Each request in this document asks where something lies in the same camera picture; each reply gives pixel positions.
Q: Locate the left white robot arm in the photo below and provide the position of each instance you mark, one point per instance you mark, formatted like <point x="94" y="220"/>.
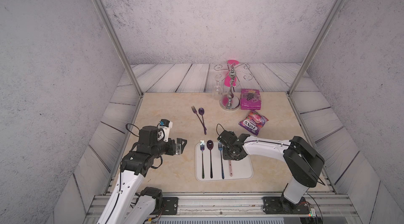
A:
<point x="122" y="208"/>

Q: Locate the pink cup on stand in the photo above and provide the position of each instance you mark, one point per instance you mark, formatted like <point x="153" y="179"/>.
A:
<point x="228" y="79"/>

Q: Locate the silver spoon pink handle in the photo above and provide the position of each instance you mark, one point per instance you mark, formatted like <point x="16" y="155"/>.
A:
<point x="230" y="168"/>

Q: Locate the green handled fork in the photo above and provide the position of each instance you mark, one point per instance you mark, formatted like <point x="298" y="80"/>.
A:
<point x="202" y="148"/>

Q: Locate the purple fork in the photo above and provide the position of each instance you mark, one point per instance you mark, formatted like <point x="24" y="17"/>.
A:
<point x="195" y="112"/>

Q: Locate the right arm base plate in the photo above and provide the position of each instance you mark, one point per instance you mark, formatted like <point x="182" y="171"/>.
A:
<point x="280" y="205"/>

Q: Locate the blue fork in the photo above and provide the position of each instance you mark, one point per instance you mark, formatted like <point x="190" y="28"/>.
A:
<point x="220" y="148"/>

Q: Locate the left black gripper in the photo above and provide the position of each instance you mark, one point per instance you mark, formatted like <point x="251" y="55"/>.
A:
<point x="179" y="150"/>

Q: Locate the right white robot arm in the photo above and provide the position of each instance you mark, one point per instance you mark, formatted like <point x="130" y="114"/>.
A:
<point x="303" y="161"/>

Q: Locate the purple spoon dark handle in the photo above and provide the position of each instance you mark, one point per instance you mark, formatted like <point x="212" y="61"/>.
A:
<point x="201" y="112"/>

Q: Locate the white square tray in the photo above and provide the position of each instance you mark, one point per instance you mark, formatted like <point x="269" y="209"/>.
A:
<point x="242" y="169"/>

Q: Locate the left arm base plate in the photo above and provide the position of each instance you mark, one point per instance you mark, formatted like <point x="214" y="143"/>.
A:
<point x="166" y="206"/>

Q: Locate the purple snack bag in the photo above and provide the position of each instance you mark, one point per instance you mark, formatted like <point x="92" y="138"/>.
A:
<point x="250" y="99"/>

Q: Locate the clear glass cup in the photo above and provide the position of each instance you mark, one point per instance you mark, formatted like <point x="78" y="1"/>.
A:
<point x="218" y="90"/>

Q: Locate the silver cup holder stand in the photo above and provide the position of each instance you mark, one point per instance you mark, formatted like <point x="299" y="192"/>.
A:
<point x="229" y="101"/>

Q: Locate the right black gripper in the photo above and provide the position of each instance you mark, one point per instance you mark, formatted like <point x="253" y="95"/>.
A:
<point x="225" y="157"/>

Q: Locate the pink candy bag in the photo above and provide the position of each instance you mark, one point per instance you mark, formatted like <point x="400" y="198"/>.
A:
<point x="253" y="122"/>

